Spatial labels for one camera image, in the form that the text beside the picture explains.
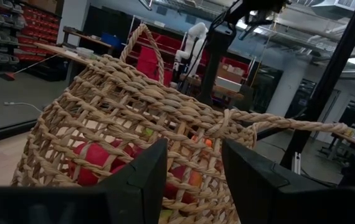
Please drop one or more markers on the blue crate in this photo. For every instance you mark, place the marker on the blue crate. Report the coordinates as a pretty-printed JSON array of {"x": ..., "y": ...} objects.
[{"x": 112, "y": 40}]

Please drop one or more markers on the black frame post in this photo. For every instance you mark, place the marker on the black frame post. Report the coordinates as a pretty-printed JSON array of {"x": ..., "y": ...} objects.
[{"x": 330, "y": 77}]

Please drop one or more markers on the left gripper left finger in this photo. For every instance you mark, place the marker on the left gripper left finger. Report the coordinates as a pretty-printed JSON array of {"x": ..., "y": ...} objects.
[{"x": 134, "y": 199}]

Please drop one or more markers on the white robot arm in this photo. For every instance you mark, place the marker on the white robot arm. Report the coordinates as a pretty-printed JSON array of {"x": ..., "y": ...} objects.
[{"x": 196, "y": 34}]

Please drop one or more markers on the shelf with red grey bins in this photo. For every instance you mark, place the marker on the shelf with red grey bins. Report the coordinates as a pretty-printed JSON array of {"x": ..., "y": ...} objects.
[{"x": 37, "y": 34}]

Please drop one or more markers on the clear plastic container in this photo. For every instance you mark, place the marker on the clear plastic container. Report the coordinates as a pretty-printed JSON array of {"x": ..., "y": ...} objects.
[{"x": 85, "y": 52}]

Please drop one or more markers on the brown box on workbench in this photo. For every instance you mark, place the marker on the brown box on workbench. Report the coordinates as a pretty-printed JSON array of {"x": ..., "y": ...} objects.
[{"x": 227, "y": 73}]

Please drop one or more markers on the orange-red round apple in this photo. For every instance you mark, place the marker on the orange-red round apple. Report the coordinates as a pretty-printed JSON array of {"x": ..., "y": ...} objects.
[{"x": 95, "y": 155}]

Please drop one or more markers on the light wooden table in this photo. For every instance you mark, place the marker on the light wooden table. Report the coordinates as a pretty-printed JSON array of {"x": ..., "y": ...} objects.
[{"x": 56, "y": 49}]

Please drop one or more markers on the red and yellow apple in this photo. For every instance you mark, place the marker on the red and yellow apple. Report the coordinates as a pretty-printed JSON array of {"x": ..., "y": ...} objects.
[{"x": 180, "y": 172}]

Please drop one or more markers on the wooden side table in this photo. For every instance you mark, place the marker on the wooden side table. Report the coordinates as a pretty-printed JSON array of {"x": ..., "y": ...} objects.
[{"x": 352, "y": 140}]

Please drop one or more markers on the green apple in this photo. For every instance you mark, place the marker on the green apple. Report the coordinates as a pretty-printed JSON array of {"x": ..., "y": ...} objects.
[{"x": 166, "y": 217}]

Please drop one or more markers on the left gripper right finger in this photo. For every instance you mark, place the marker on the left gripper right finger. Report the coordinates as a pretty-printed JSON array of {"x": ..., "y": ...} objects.
[{"x": 258, "y": 193}]

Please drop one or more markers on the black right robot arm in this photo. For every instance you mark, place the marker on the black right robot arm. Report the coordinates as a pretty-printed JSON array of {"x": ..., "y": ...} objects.
[{"x": 215, "y": 62}]

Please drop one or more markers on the white bracket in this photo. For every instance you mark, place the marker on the white bracket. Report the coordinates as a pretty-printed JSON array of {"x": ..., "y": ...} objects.
[{"x": 296, "y": 163}]

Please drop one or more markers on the yellow-orange fruit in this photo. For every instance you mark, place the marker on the yellow-orange fruit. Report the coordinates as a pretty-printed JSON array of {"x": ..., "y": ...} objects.
[{"x": 208, "y": 142}]

